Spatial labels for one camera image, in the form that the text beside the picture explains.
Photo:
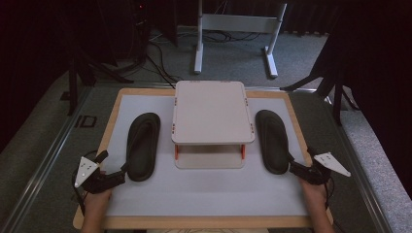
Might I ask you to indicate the person's right hand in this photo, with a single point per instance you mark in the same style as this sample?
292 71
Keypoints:
312 194

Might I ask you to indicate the white table mat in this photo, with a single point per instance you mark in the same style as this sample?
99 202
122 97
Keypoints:
200 191

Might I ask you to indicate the person's left hand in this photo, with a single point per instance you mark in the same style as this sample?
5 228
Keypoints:
98 199

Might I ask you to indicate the black tripod stand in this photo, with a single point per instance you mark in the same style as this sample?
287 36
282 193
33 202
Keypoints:
76 74
330 84

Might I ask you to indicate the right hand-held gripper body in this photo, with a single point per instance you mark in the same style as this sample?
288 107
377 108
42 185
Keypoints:
315 171

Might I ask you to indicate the white two-tier shoe rack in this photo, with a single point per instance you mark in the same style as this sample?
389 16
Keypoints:
212 113

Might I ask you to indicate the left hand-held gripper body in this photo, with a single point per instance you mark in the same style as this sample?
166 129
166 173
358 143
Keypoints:
94 179

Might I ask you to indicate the white metal stand frame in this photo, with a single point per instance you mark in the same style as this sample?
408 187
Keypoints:
239 23

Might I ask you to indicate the black slipper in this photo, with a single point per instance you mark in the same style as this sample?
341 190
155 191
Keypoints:
142 149
272 142

